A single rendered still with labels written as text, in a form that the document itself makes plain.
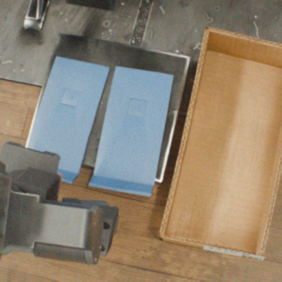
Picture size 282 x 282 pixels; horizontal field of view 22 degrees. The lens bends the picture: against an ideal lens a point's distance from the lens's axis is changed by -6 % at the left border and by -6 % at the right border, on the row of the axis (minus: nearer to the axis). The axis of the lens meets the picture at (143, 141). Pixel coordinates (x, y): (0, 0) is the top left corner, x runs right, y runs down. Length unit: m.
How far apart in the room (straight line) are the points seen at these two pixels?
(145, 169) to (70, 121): 0.11
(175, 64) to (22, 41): 0.20
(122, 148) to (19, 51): 0.20
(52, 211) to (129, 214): 0.25
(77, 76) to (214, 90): 0.17
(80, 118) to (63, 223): 0.27
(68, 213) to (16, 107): 0.31
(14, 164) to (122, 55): 0.23
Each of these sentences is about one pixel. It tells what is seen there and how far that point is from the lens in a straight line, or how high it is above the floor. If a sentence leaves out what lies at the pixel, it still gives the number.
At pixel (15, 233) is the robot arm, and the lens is 0.67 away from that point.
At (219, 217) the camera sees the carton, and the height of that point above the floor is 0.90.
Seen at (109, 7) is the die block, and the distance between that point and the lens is 0.96.
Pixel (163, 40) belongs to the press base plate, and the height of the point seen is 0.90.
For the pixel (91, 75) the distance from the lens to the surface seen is 0.92.
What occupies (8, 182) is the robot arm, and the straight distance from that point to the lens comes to 0.64.
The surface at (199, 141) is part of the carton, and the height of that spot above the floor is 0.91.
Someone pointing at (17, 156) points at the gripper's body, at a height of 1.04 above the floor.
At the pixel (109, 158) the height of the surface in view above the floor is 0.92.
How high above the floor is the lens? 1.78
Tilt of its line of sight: 75 degrees down
